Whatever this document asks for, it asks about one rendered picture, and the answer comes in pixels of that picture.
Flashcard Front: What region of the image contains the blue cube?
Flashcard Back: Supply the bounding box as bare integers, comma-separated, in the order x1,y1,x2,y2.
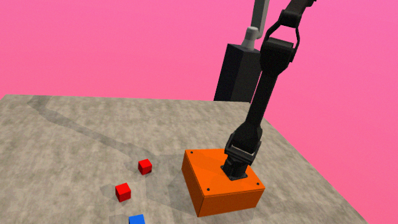
129,214,145,224

